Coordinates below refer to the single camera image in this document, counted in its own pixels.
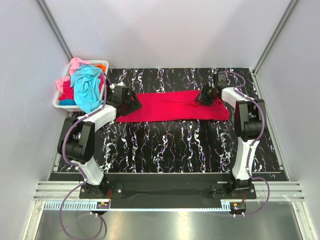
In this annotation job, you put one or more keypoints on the electronics board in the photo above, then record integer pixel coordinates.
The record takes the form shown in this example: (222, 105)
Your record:
(103, 205)
(238, 205)

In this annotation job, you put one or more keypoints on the light blue t-shirt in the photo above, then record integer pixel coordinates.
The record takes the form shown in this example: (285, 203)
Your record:
(89, 69)

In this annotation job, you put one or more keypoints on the orange t-shirt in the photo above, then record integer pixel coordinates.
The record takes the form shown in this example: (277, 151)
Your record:
(100, 66)

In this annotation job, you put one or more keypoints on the red t-shirt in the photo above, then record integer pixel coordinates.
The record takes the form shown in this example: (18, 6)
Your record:
(174, 106)

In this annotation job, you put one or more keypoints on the white plastic laundry basket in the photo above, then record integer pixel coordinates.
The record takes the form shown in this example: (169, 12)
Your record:
(65, 100)

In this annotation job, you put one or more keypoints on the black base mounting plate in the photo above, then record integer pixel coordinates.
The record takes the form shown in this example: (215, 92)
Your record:
(179, 191)

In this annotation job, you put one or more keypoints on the right electronics board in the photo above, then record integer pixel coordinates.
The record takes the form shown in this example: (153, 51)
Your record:
(238, 205)

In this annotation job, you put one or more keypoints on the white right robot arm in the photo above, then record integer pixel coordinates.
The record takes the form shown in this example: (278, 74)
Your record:
(249, 126)

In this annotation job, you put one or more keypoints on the left electronics board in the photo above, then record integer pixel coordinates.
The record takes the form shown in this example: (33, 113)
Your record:
(103, 205)

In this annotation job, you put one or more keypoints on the white slotted cable duct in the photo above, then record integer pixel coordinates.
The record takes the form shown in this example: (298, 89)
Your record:
(92, 206)

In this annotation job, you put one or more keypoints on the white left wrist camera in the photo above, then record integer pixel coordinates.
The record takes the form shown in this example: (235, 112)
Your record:
(113, 86)

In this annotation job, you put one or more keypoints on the magenta t-shirt in basket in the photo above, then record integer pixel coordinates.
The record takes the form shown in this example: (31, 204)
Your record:
(82, 89)

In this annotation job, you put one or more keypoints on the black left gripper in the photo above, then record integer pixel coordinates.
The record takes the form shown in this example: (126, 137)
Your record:
(135, 104)

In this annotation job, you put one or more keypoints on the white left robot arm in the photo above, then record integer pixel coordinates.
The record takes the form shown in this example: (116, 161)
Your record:
(77, 139)

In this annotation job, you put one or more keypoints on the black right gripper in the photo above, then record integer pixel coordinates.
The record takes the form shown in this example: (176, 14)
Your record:
(205, 102)

